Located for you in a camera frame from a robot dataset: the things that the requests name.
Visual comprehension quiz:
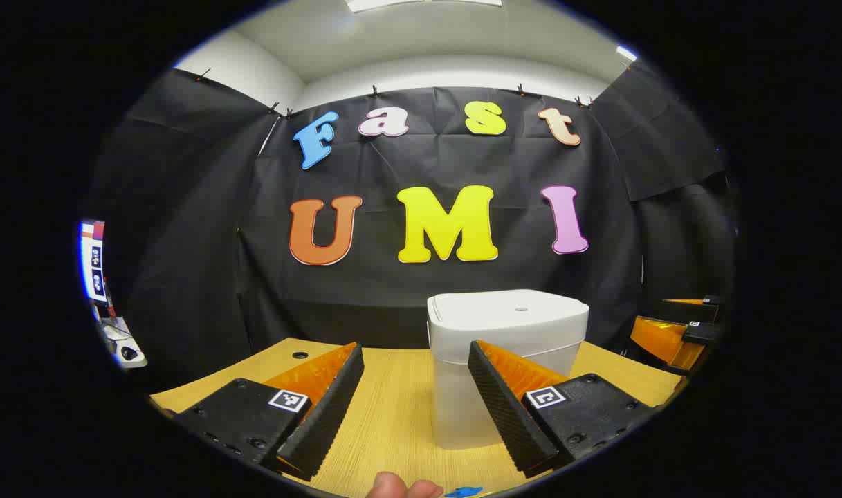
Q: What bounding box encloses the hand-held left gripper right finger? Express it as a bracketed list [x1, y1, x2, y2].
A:
[467, 339, 662, 479]

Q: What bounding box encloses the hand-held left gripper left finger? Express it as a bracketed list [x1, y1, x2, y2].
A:
[172, 341, 366, 483]

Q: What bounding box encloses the white desktop garbage bin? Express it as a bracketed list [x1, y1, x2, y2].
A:
[426, 289, 590, 450]

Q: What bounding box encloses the wooden desktop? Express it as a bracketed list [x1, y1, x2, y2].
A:
[149, 338, 688, 498]

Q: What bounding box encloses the white side table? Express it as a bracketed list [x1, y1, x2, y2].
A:
[95, 304, 148, 369]

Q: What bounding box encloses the black backdrop cloth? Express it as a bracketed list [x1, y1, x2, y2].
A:
[92, 61, 740, 388]

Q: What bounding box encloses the computer monitor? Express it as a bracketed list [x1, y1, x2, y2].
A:
[80, 220, 110, 305]

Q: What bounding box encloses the long ceiling light panel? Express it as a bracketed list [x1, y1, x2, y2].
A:
[348, 0, 502, 13]

